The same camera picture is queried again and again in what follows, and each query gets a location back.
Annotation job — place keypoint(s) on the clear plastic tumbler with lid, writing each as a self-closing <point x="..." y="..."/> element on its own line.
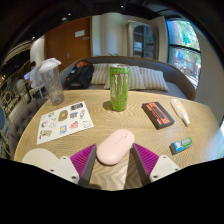
<point x="53" y="83"/>

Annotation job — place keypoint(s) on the green drink can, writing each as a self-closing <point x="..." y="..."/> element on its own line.
<point x="119" y="88"/>

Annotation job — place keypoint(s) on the grey tufted chair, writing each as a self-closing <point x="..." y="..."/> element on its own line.
<point x="23" y="121"/>

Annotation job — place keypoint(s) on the grey glass-door cabinet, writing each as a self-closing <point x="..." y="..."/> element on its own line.
<point x="142" y="40"/>

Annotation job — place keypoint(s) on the black-framed window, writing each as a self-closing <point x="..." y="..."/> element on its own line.
<point x="185" y="50"/>

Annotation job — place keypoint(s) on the person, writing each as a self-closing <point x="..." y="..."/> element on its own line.
<point x="32" y="64"/>

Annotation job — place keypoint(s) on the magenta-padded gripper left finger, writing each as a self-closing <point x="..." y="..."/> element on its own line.
<point x="63" y="168"/>

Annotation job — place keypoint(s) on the black and orange flat box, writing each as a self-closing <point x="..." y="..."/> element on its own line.
<point x="158" y="115"/>

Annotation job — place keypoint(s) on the black backpack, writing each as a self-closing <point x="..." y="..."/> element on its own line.
<point x="80" y="76"/>

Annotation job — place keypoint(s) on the grey curved sofa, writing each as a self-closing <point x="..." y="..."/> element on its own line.
<point x="173" y="78"/>

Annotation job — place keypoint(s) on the white round mouse pad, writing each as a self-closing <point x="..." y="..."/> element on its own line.
<point x="37" y="158"/>

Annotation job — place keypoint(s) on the white paper door sign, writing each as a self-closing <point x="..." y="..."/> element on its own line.
<point x="79" y="33"/>

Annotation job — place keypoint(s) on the pink computer mouse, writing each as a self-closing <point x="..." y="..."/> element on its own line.
<point x="115" y="147"/>

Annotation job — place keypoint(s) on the brown wooden door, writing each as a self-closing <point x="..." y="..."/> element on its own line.
<point x="60" y="45"/>

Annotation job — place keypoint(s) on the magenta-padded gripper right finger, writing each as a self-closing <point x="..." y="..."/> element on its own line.
<point x="163" y="168"/>

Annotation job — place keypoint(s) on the white sticker sheet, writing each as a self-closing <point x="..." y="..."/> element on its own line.
<point x="63" y="122"/>

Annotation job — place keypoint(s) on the white squeeze tube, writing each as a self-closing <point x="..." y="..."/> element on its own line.
<point x="180" y="110"/>

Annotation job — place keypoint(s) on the green and blue gum pack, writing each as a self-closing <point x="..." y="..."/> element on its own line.
<point x="181" y="145"/>

